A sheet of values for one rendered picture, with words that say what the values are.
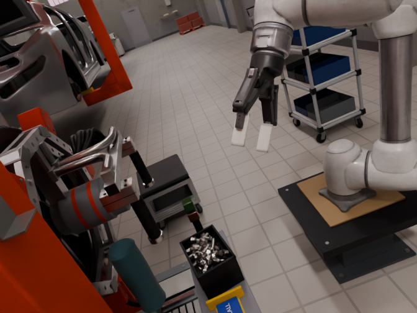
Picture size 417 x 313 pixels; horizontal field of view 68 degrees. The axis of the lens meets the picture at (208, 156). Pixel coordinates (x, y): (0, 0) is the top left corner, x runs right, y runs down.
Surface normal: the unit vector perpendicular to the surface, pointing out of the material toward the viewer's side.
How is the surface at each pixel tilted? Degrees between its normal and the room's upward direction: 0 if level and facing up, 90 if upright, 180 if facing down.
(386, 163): 75
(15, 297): 90
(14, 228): 0
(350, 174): 88
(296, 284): 0
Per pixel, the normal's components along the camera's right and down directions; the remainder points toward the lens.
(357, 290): -0.33, -0.84
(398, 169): -0.54, 0.32
